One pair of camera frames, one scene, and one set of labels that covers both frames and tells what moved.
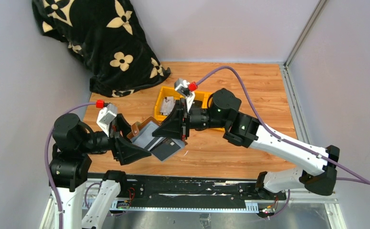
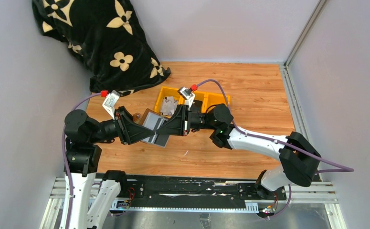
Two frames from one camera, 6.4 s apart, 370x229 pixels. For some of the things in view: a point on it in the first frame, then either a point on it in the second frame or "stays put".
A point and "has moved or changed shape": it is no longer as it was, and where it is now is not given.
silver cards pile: (167, 105) stays put
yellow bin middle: (204, 97) stays put
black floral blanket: (107, 35) stays put
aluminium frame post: (287, 75) stays put
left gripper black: (122, 149) -> (129, 131)
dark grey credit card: (165, 149) has moved or changed shape
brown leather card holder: (141, 134) has moved or changed shape
